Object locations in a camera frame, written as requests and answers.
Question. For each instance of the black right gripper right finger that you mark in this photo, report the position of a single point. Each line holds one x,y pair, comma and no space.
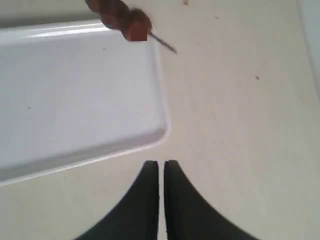
188,215

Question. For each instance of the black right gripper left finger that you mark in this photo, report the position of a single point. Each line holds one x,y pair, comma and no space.
136,215

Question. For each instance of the thin metal skewer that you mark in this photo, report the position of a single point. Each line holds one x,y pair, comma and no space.
163,42

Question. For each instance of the white plastic tray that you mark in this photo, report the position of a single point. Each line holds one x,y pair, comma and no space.
73,93

